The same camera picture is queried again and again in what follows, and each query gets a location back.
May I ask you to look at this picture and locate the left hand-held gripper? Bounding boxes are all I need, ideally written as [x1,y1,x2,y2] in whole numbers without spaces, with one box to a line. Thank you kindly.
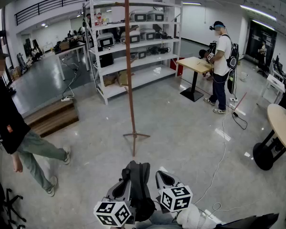
[93,175,136,228]

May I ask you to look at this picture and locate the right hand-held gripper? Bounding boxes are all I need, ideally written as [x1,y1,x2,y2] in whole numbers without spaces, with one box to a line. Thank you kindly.
[156,171,193,214]

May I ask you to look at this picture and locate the dark grey backpack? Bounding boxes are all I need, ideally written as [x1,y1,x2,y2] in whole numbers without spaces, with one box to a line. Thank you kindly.
[121,160,157,222]

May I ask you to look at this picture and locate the brown wooden coat rack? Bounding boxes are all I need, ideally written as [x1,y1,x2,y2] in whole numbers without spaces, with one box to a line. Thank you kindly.
[114,0,151,157]

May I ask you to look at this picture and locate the person's right forearm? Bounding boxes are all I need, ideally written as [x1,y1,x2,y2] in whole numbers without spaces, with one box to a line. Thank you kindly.
[176,203,221,229]

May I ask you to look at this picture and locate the person's legs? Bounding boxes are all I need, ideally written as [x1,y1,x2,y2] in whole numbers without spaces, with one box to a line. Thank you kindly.
[135,210,182,229]

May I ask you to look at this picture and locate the black fabric bag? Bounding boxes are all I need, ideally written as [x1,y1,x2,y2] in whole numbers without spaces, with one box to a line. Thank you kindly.
[215,213,280,229]

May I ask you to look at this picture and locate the wooden step platform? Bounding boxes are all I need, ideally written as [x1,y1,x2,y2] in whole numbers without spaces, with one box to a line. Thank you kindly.
[23,98,80,138]

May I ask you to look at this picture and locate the white metal shelving unit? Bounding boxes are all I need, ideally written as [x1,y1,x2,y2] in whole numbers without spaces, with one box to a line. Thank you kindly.
[82,0,184,105]

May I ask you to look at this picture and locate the cardboard box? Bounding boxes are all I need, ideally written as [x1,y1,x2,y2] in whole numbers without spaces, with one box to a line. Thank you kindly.
[102,74,119,87]
[118,70,134,87]

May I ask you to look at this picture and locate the red stick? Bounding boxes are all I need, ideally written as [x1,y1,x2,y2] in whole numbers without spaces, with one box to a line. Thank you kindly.
[235,92,248,108]

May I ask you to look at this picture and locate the red box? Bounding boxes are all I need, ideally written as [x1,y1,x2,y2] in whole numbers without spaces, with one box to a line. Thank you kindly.
[170,58,185,77]

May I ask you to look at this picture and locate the square wooden table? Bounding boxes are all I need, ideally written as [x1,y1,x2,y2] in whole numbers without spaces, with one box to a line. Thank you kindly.
[175,56,215,103]

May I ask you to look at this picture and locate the round wooden table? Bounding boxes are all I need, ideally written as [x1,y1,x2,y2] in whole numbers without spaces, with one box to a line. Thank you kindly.
[252,104,286,171]

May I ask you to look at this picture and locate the black box appliance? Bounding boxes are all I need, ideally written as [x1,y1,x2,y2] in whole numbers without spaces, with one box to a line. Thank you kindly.
[99,53,114,68]

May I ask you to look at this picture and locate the white desk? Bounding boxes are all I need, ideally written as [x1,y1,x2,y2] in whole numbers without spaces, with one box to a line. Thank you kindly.
[262,74,286,104]

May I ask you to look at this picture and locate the black-top white-leg table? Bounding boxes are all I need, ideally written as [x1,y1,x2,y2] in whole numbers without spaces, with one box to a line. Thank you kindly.
[54,41,90,81]

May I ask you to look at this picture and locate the group of grey screen appliances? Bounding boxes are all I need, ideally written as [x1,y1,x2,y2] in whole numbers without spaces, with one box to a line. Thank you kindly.
[97,9,164,60]

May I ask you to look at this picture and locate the white floor cable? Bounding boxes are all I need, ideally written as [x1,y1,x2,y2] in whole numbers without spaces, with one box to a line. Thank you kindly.
[200,192,274,220]
[194,108,232,206]

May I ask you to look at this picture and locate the black floor cable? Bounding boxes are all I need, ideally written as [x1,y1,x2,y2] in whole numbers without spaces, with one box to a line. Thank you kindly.
[228,104,248,130]

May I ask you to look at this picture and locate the black power cable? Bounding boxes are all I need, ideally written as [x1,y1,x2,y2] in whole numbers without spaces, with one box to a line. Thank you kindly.
[60,57,79,99]

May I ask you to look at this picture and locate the pile of black camera gear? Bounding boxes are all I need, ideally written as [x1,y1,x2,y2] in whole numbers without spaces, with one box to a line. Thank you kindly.
[146,46,171,56]
[154,31,169,40]

